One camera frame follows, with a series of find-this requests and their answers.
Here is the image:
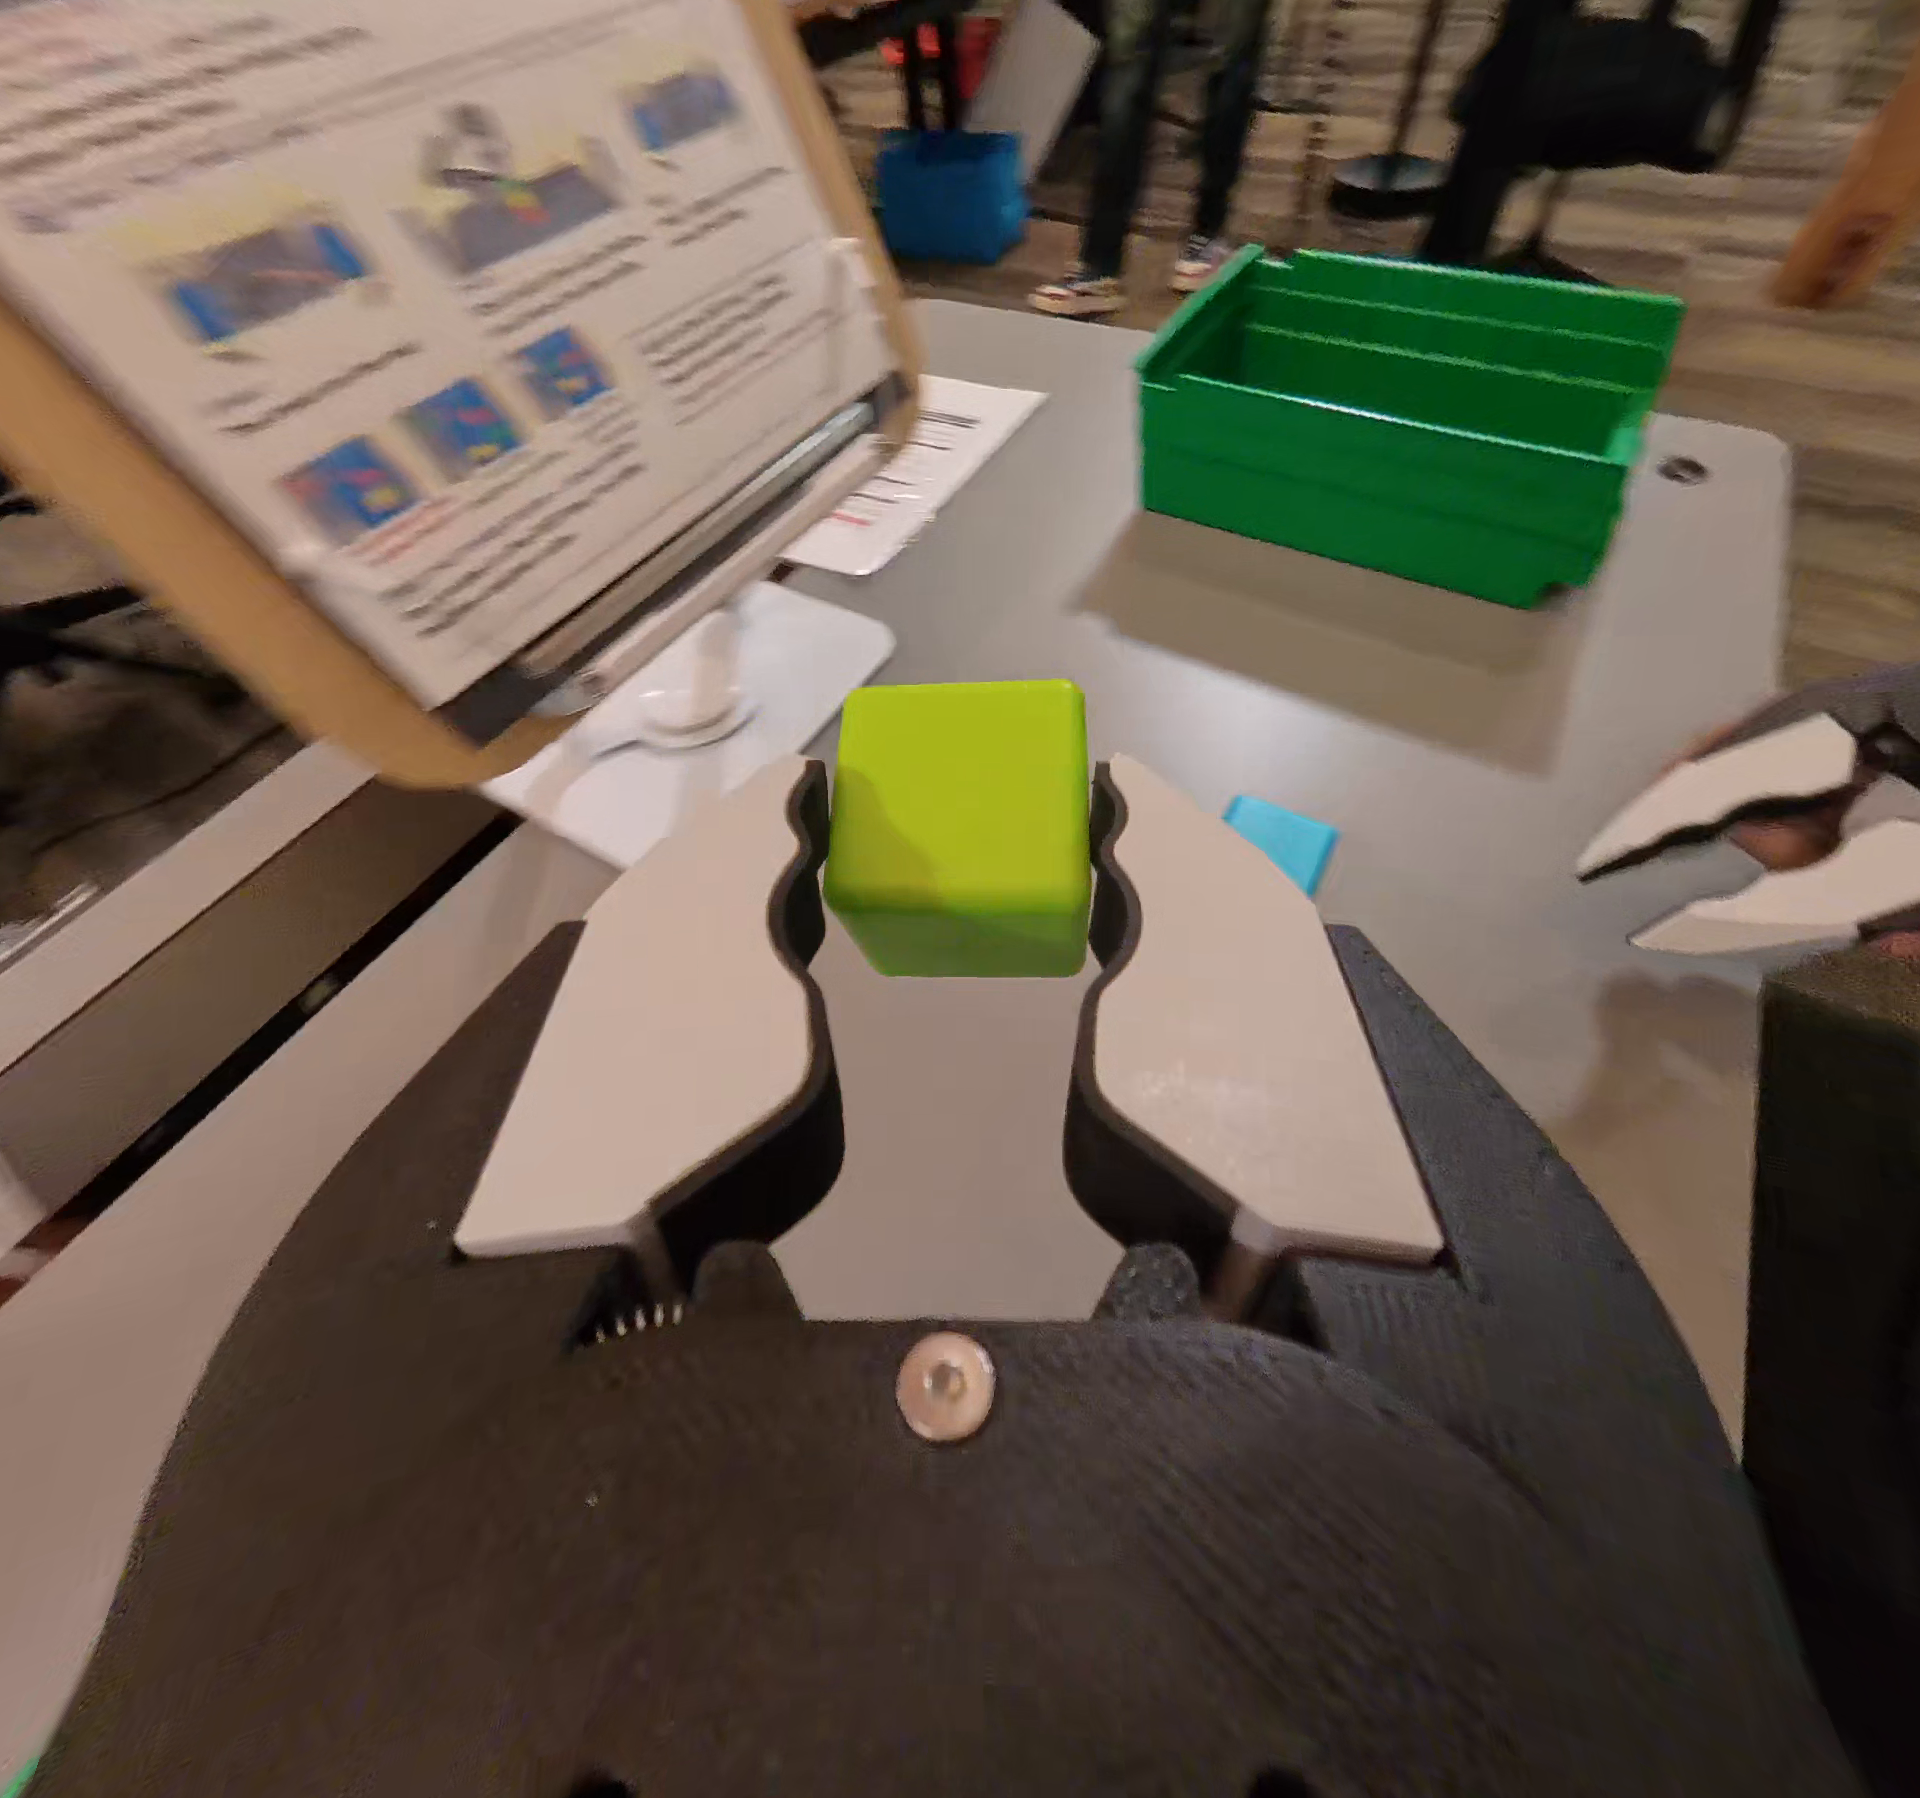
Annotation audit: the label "lime green cube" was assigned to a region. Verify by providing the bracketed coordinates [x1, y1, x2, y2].
[824, 678, 1091, 979]

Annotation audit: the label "blue plastic tub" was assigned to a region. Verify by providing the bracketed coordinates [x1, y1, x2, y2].
[873, 131, 1033, 268]

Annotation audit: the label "red item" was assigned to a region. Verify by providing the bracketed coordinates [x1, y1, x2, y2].
[887, 16, 1004, 106]

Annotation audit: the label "wooden clipboard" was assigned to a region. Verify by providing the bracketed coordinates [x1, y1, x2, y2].
[0, 0, 924, 792]

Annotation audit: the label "black round base pole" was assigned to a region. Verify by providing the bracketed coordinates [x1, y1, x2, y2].
[1328, 0, 1449, 222]

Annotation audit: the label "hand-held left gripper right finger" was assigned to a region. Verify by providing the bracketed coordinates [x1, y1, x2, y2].
[1069, 757, 1446, 1321]

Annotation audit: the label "printed instruction sheet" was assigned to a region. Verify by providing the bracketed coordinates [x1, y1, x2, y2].
[0, 0, 905, 714]

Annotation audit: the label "wooden beam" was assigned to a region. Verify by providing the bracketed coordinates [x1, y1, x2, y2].
[1771, 71, 1920, 313]

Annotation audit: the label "black office chair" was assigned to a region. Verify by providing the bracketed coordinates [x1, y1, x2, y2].
[1417, 0, 1863, 288]

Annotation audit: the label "grey desk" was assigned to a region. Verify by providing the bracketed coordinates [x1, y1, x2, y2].
[0, 300, 1795, 1798]

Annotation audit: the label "person's black clothed legs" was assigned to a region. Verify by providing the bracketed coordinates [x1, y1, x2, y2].
[1742, 939, 1920, 1798]

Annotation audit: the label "person's right hand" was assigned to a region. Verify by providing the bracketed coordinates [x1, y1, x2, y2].
[1726, 792, 1869, 874]

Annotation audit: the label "grey table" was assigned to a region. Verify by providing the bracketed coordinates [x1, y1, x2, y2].
[0, 741, 520, 1215]

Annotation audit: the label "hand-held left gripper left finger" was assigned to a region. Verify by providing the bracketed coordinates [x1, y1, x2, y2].
[453, 757, 845, 1298]

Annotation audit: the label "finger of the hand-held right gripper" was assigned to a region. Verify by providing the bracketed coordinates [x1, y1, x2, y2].
[1631, 821, 1920, 956]
[1575, 714, 1868, 883]

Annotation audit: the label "green plastic bin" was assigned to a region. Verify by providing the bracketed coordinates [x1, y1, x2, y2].
[1136, 243, 1687, 613]

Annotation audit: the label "blue cube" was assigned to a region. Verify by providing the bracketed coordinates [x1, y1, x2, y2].
[1222, 798, 1340, 902]

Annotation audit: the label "laminated paper sheet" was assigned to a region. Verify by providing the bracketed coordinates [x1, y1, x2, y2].
[782, 376, 1049, 578]

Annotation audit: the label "white board panel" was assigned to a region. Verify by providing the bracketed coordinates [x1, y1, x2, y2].
[966, 0, 1103, 189]

